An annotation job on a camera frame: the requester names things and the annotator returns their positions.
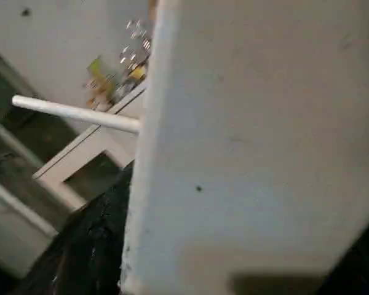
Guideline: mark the white glass-door cabinet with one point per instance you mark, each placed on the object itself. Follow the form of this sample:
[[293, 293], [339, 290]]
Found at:
[[89, 153]]

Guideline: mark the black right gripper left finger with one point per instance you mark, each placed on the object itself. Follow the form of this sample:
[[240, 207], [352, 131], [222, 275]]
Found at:
[[92, 239]]

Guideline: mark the white plastic table leg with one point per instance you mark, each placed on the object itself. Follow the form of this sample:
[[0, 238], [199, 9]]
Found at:
[[73, 113]]

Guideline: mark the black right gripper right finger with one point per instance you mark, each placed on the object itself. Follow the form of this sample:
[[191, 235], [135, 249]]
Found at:
[[363, 267]]

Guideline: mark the white plastic table top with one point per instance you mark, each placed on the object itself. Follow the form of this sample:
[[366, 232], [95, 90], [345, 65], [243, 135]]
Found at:
[[249, 138]]

